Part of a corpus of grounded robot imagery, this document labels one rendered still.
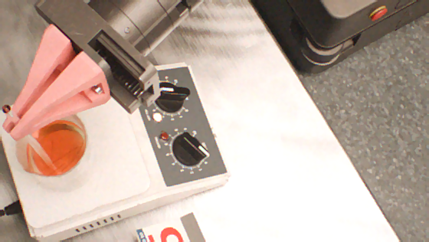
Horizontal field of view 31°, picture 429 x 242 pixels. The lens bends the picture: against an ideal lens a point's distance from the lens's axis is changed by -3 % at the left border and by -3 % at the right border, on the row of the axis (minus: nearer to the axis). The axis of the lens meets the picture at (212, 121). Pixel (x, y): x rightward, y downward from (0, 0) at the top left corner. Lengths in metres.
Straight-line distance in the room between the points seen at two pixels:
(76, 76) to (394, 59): 1.22
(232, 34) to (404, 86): 0.87
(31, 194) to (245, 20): 0.30
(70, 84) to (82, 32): 0.04
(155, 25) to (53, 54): 0.07
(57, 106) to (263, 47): 0.33
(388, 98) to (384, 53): 0.10
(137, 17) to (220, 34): 0.31
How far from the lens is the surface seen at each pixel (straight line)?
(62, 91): 0.53
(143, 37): 0.55
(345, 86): 1.64
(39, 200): 0.72
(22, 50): 0.85
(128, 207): 0.73
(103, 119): 0.72
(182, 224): 0.79
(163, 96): 0.75
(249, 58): 0.83
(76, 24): 0.54
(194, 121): 0.77
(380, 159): 1.62
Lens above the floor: 1.53
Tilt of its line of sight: 75 degrees down
